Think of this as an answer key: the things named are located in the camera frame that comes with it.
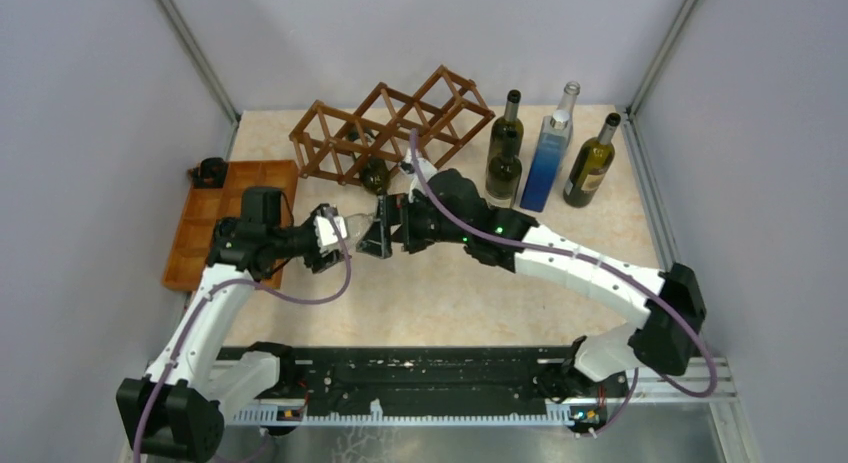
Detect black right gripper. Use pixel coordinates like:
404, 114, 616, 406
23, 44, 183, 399
357, 191, 469, 260

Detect small clear glass bottle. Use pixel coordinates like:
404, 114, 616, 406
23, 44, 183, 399
343, 212, 376, 248

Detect green white-labelled wine bottle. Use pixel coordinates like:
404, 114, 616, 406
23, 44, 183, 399
485, 129, 522, 208

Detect blue square vodka bottle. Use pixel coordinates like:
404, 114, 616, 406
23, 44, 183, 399
519, 109, 573, 212

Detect clear glass wine bottle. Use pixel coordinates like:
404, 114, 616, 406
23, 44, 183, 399
557, 80, 581, 119

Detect olive green wine bottle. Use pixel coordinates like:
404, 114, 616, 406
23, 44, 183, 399
563, 112, 622, 208

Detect dark green labelled wine bottle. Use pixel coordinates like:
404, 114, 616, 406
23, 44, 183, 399
487, 89, 524, 160

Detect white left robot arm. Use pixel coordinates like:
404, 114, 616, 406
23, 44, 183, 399
116, 186, 354, 462

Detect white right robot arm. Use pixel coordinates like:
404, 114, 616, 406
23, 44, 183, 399
357, 169, 706, 395

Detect brown wooden wine rack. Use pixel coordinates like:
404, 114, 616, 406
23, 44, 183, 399
289, 65, 495, 186

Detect brown wooden compartment tray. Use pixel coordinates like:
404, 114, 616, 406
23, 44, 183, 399
161, 160, 298, 293

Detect black object behind tray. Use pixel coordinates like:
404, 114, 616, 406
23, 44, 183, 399
187, 157, 229, 189

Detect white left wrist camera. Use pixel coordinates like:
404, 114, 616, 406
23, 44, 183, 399
313, 215, 345, 252

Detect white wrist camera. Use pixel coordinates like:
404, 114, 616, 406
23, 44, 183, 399
400, 148, 438, 186
313, 215, 345, 252

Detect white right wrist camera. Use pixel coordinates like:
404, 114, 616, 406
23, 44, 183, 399
400, 148, 438, 186

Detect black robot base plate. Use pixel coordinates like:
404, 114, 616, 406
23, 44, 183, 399
211, 345, 631, 422

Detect aluminium frame rail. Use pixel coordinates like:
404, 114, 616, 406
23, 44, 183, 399
617, 0, 762, 462

